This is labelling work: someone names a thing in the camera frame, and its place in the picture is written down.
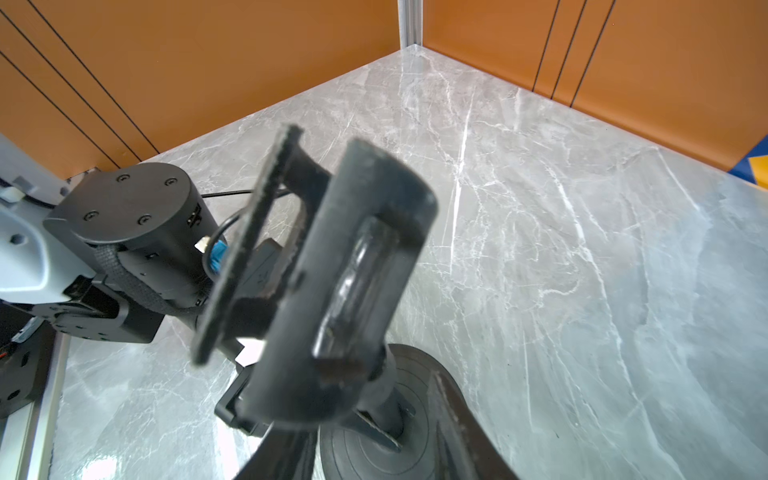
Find aluminium front rail frame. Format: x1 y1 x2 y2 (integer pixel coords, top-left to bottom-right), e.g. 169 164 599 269
1 335 70 479

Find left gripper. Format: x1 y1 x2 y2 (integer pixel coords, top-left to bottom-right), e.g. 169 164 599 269
214 365 269 437

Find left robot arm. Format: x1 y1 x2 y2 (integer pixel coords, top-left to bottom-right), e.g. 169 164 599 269
1 140 228 416

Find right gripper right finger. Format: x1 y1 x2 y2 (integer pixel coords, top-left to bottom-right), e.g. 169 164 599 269
427 372 518 480

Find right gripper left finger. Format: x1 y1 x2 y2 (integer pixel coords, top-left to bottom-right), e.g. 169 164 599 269
234 427 318 480

